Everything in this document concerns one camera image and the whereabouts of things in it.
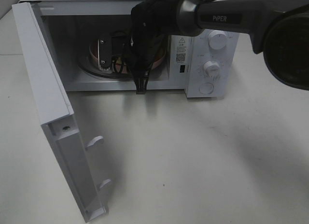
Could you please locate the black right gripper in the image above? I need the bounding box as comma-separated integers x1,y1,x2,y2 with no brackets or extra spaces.
98,0,179,94

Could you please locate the pink round plate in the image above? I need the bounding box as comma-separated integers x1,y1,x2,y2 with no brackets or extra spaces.
88,39,166,75

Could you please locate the white microwave door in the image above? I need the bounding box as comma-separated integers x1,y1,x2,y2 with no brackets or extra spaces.
12,2,111,223

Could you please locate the white timer knob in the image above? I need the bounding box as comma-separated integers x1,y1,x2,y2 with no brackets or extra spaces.
203,61,221,78

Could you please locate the round white door button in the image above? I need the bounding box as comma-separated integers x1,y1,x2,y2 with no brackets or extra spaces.
199,83,214,95

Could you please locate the sandwich with lettuce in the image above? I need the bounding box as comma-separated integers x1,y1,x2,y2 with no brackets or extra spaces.
113,57,127,74

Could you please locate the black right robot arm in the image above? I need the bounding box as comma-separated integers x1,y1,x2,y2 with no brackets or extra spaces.
121,0,309,94

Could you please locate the white microwave oven body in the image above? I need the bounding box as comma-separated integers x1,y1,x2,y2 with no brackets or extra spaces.
13,0,239,100

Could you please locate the white warning label sticker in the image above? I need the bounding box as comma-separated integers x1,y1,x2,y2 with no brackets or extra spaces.
174,36,189,64

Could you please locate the upper white power knob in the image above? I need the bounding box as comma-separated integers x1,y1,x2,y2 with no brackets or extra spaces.
208,30,227,50

